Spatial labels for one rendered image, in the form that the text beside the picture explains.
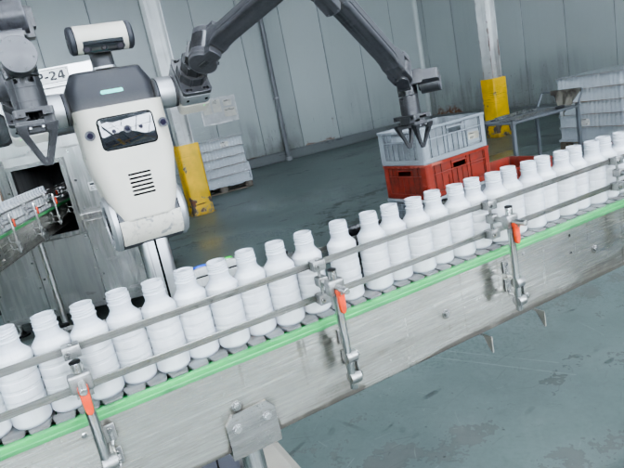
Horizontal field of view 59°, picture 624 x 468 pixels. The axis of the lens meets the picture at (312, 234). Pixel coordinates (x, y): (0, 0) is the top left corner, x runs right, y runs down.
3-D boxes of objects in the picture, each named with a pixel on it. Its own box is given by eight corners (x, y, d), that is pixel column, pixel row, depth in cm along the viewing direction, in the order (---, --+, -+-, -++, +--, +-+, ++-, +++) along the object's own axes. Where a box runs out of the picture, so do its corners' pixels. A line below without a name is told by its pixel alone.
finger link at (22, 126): (29, 170, 94) (11, 114, 92) (28, 169, 100) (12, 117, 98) (71, 161, 97) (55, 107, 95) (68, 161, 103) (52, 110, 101)
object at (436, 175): (431, 201, 341) (425, 165, 335) (386, 198, 374) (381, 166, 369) (493, 177, 372) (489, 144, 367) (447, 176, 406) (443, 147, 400)
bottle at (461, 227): (455, 259, 126) (445, 189, 122) (447, 253, 131) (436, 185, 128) (480, 254, 126) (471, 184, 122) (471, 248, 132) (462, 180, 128)
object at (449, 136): (425, 165, 335) (420, 129, 329) (380, 166, 368) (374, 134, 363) (488, 145, 367) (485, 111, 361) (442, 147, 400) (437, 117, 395)
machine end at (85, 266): (56, 286, 595) (-5, 99, 548) (176, 258, 612) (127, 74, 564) (1, 345, 442) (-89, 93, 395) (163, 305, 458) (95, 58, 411)
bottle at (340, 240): (333, 303, 115) (318, 227, 111) (341, 292, 120) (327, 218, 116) (361, 301, 112) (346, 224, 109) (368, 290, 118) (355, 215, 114)
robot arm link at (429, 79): (393, 55, 157) (395, 80, 153) (434, 45, 153) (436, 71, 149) (401, 81, 167) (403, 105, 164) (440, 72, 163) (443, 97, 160)
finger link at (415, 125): (422, 145, 169) (416, 114, 167) (437, 144, 163) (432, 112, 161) (404, 150, 166) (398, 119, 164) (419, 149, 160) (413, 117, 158)
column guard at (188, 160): (193, 217, 853) (175, 147, 827) (187, 214, 888) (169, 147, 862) (217, 211, 869) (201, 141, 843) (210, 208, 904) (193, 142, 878)
